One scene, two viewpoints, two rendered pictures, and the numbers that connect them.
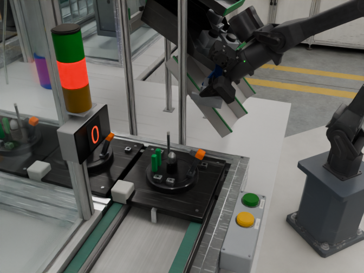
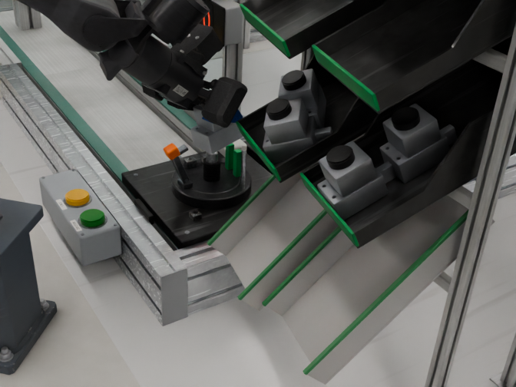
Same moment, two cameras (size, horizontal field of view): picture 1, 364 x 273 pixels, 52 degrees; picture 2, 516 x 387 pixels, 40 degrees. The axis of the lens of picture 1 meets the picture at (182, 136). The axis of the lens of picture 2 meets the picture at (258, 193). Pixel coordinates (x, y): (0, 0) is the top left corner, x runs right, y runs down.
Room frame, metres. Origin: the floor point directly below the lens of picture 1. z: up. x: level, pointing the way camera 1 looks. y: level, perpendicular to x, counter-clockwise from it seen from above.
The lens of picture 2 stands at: (1.48, -0.77, 1.64)
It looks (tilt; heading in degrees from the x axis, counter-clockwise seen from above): 33 degrees down; 127
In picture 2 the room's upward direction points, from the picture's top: 3 degrees clockwise
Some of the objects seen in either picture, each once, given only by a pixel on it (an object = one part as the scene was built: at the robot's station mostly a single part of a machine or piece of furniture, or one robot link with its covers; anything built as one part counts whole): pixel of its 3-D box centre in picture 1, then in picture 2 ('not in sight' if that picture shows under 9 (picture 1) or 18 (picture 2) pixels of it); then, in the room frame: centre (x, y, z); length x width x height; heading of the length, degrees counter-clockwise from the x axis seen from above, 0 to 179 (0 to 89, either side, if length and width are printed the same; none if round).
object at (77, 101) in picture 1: (77, 95); not in sight; (0.64, 0.20, 1.28); 0.05 x 0.05 x 0.05
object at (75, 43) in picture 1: (68, 44); not in sight; (0.64, 0.20, 1.38); 0.05 x 0.05 x 0.05
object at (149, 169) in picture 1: (171, 174); (211, 182); (0.78, 0.03, 0.98); 0.14 x 0.14 x 0.02
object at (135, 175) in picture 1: (172, 179); (211, 191); (0.78, 0.03, 0.96); 0.24 x 0.24 x 0.02; 71
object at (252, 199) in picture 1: (250, 200); (92, 219); (0.69, -0.17, 0.96); 0.04 x 0.04 x 0.02
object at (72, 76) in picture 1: (72, 71); not in sight; (0.64, 0.20, 1.33); 0.05 x 0.05 x 0.05
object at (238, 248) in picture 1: (244, 229); (79, 214); (0.63, -0.15, 0.93); 0.21 x 0.07 x 0.06; 161
